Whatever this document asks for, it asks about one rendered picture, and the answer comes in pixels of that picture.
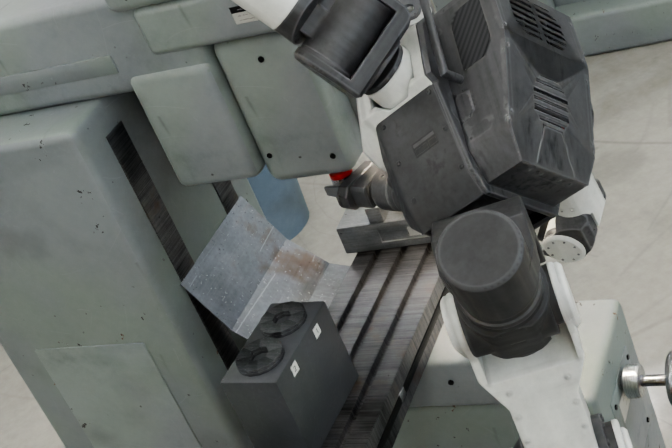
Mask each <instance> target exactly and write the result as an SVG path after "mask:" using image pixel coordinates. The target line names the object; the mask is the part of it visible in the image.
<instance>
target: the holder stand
mask: <svg viewBox="0 0 672 448"><path fill-rule="evenodd" d="M357 378H358V373H357V371H356V369H355V367H354V365H353V362H352V360H351V358H350V356H349V354H348V352H347V349H346V347H345V345H344V343H343V341H342V338H341V336H340V334H339V332H338V330H337V328H336V325H335V323H334V321H333V319H332V317H331V314H330V312H329V310H328V308H327V306H326V304H325V302H324V301H316V302H294V301H290V302H284V303H272V304H270V306H269V307H268V309H267V310H266V312H265V314H264V315H263V316H262V317H261V320H260V321H259V323H258V324H257V326H256V328H255V329H254V331H253V332H252V334H251V335H250V337H249V338H248V340H247V342H246V343H245V345H244V346H243V348H242V349H241V351H240V352H239V353H238V355H237V357H236V359H235V360H234V362H233V363H232V365H231V366H230V368H229V370H228V371H227V373H226V374H225V376H224V377H223V379H222V380H221V386H222V388H223V389H224V391H225V393H226V395H227V397H228V399H229V401H230V403H231V405H232V406H233V408H234V410H235V412H236V414H237V416H238V418H239V420H240V421H241V423H242V425H243V427H244V429H245V431H246V433H247V435H248V437H249V438H250V440H251V442H252V444H253V446H254V448H321V446H322V445H323V443H324V441H325V439H326V437H327V435H328V433H329V431H330V429H331V428H332V426H333V424H334V422H335V420H336V418H337V416H338V414H339V412H340V411H341V409H342V407H343V405H344V403H345V401H346V399H347V397H348V395H349V394H350V392H351V390H352V388H353V386H354V384H355V382H356V380H357Z"/></svg>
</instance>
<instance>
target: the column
mask: <svg viewBox="0 0 672 448"><path fill-rule="evenodd" d="M240 196H242V197H243V198H244V199H245V200H246V201H247V202H248V203H249V204H250V205H251V206H252V207H253V208H254V209H256V210H257V211H258V212H259V213H260V214H261V215H262V216H263V217H264V218H265V216H264V213H263V211H262V209H261V207H260V205H259V203H258V201H257V198H256V196H255V194H254V192H253V190H252V188H251V186H250V183H249V181H248V179H247V178H243V179H236V180H228V181H221V182H214V183H206V184H199V185H191V186H185V185H183V184H181V182H180V181H179V180H178V177H177V175H176V173H175V171H174V169H173V167H172V165H171V163H170V161H169V159H168V157H167V155H166V153H165V151H164V149H163V147H162V145H161V143H160V141H159V139H158V137H157V135H156V133H155V131H154V129H153V127H152V125H151V123H150V121H149V119H148V117H147V115H146V113H145V111H144V109H143V107H142V105H141V103H140V101H139V99H138V97H137V95H136V93H135V91H132V92H127V93H121V94H116V95H110V96H105V97H99V98H94V99H88V100H83V101H78V102H72V103H67V104H61V105H56V106H50V107H45V108H39V109H34V110H28V111H23V112H17V113H12V114H6V115H1V116H0V344H1V345H2V347H3V348H4V350H5V352H6V353H7V355H8V356H9V358H10V360H11V361H12V363H13V364H14V366H15V368H16V369H17V371H18V372H19V374H20V376H21V377H22V379H23V380H24V382H25V384H26V385H27V387H28V388H29V390H30V391H31V393H32V395H33V396H34V398H35V399H36V401H37V403H38V404H39V406H40V407H41V409H42V411H43V412H44V414H45V415H46V417H47V419H48V420H49V422H50V423H51V425H52V427H53V428H54V430H55V431H56V433H57V434H58V436H59V438H60V439H61V441H62V442H63V444H64V446H65V447H66V448H254V446H253V444H252V442H251V440H250V438H249V437H248V435H247V433H246V431H245V429H244V427H243V425H242V423H241V421H240V420H239V418H238V416H237V414H236V412H235V410H234V408H233V406H232V405H231V403H230V401H229V399H228V397H227V395H226V393H225V391H224V389H223V388H222V386H221V380H222V379H223V377H224V376H225V374H226V373H227V371H228V370H229V368H230V366H231V365H232V363H233V362H234V360H235V359H236V357H237V355H238V353H239V352H240V351H241V349H242V348H243V346H244V345H245V343H246V342H247V339H245V338H243V337H242V336H240V335H238V334H236V333H235V332H233V331H231V330H230V329H229V328H228V327H227V326H226V325H225V324H223V323H222V322H221V321H220V320H219V319H218V318H217V317H216V316H215V315H213V314H212V313H211V312H210V311H209V310H208V309H207V308H206V307H205V306H203V305H202V304H201V303H200V302H199V301H198V300H197V299H196V298H195V297H193V296H192V295H191V294H190V293H189V292H188V291H187V290H186V289H185V288H183V287H182V286H181V285H180V284H181V283H182V281H183V279H184V278H185V277H186V275H187V274H188V273H189V271H190V270H191V268H192V267H193V265H194V264H195V262H196V260H197V259H198V257H199V256H200V254H201V253H202V251H203V250H204V248H205V247H206V246H207V244H208V243H209V241H210V240H211V238H212V237H213V235H214V234H215V232H216V231H217V229H218V228H219V226H220V225H221V223H222V222H223V220H224V219H225V217H226V216H227V214H228V213H229V212H230V210H231V209H232V207H233V206H234V204H235V203H236V201H237V200H238V199H239V197H240ZM265 219H266V218H265Z"/></svg>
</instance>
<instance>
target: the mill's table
mask: <svg viewBox="0 0 672 448"><path fill-rule="evenodd" d="M447 293H450V292H449V290H448V289H447V287H446V286H445V284H444V283H443V281H442V279H441V278H440V276H439V274H438V270H437V266H436V262H435V258H434V254H433V250H432V246H431V243H426V244H418V245H410V246H402V247H395V248H387V249H379V250H371V251H364V252H358V253H357V255H356V256H355V258H354V260H353V262H352V264H351V266H350V268H349V270H348V272H347V274H346V276H345V278H344V279H343V281H342V283H341V285H340V287H339V289H338V291H337V293H336V295H335V297H334V299H333V300H332V302H331V304H330V306H329V308H328V310H329V312H330V314H331V317H332V319H333V321H334V323H335V325H336V328H337V330H338V332H339V334H340V336H341V338H342V341H343V343H344V345H345V347H346V349H347V352H348V354H349V356H350V358H351V360H352V362H353V365H354V367H355V369H356V371H357V373H358V378H357V380H356V382H355V384H354V386H353V388H352V390H351V392H350V394H349V395H348V397H347V399H346V401H345V403H344V405H343V407H342V409H341V411H340V412H339V414H338V416H337V418H336V420H335V422H334V424H333V426H332V428H331V429H330V431H329V433H328V435H327V437H326V439H325V441H324V443H323V445H322V446H321V448H392V447H393V445H394V443H395V440H396V438H397V435H398V433H399V430H400V428H401V426H402V423H403V421H404V418H405V416H406V413H407V411H408V408H409V406H410V404H411V401H412V399H413V396H414V394H415V391H416V389H417V386H418V384H419V382H420V379H421V377H422V374H423V372H424V369H425V367H426V365H427V362H428V360H429V357H430V355H431V352H432V350H433V347H434V345H435V343H436V340H437V338H438V335H439V333H440V330H441V328H442V326H443V323H444V321H443V317H442V313H441V307H440V301H441V299H442V297H443V296H446V294H447Z"/></svg>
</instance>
